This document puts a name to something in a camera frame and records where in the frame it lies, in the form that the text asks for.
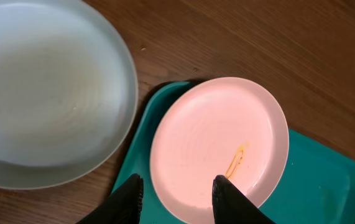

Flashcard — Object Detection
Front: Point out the teal plastic tray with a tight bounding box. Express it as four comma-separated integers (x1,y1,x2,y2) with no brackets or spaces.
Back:
113,82,355,224

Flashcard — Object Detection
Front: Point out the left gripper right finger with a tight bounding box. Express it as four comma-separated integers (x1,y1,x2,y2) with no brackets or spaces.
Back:
212,175,275,224

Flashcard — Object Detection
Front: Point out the light blue plate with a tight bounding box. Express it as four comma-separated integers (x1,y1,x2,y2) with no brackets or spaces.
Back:
0,0,138,190

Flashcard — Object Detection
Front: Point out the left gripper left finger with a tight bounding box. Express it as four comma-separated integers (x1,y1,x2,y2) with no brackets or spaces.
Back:
76,174,144,224

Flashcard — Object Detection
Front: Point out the white pink plate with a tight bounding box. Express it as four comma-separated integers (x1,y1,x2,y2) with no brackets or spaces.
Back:
150,77,289,223

